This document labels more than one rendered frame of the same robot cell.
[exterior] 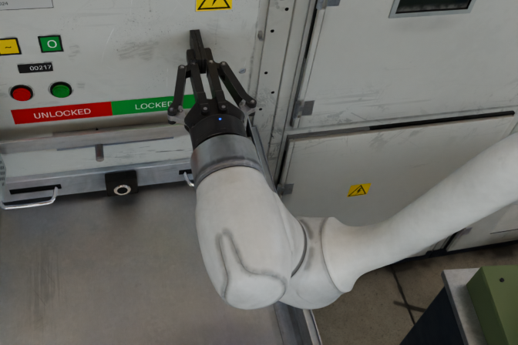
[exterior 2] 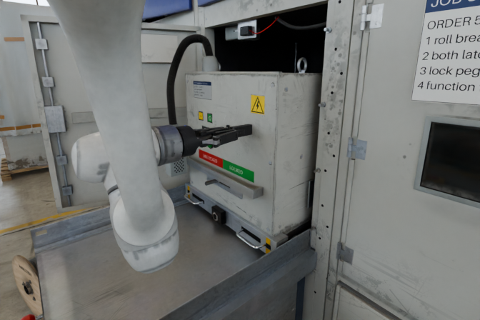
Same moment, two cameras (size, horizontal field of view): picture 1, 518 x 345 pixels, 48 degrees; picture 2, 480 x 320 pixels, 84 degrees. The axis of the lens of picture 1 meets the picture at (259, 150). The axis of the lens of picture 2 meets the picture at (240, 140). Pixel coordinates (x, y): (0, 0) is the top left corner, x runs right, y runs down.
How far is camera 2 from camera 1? 0.84 m
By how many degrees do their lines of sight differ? 66
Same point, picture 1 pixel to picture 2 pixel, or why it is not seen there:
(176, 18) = (243, 115)
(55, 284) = not seen: hidden behind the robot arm
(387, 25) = (413, 196)
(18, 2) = (204, 95)
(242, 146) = (168, 128)
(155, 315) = not seen: hidden behind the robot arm
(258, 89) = (318, 218)
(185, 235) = (211, 255)
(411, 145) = not seen: outside the picture
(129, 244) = (193, 238)
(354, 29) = (381, 189)
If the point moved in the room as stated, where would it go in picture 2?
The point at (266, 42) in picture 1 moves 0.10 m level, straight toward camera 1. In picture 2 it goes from (321, 178) to (292, 183)
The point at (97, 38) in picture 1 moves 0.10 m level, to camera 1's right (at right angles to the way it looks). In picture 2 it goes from (221, 119) to (230, 125)
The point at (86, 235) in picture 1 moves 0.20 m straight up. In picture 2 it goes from (190, 226) to (187, 174)
